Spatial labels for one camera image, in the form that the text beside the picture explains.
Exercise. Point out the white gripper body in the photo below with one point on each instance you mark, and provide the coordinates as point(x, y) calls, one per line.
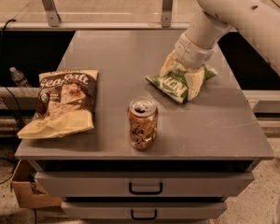
point(192, 55)

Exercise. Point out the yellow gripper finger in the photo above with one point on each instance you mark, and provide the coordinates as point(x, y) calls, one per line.
point(170, 64)
point(194, 78)

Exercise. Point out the green jalapeno chip bag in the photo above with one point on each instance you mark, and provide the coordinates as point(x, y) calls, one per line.
point(175, 84)

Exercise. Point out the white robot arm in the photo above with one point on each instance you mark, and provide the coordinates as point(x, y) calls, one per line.
point(256, 22)

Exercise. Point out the brown sea salt chip bag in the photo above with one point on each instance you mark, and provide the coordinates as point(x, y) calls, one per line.
point(65, 104)

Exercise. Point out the orange soda can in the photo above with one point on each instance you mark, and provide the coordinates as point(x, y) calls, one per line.
point(143, 117)

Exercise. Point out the clear plastic water bottle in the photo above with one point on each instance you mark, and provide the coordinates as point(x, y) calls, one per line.
point(21, 81)

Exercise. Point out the upper grey drawer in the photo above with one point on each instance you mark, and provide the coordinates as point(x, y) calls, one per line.
point(143, 184)

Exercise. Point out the grey drawer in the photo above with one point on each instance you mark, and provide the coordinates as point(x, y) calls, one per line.
point(143, 184)
point(144, 211)

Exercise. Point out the lower grey drawer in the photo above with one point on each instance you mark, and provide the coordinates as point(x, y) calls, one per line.
point(144, 211)

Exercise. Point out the cardboard box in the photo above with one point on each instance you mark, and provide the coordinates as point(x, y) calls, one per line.
point(29, 193)

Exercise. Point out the middle metal bracket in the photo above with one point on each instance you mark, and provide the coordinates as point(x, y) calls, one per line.
point(166, 13)

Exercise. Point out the metal bracket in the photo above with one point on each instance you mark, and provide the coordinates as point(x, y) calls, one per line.
point(51, 13)
point(166, 13)

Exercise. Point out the left metal bracket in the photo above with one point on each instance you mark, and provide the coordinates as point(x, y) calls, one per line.
point(51, 13)

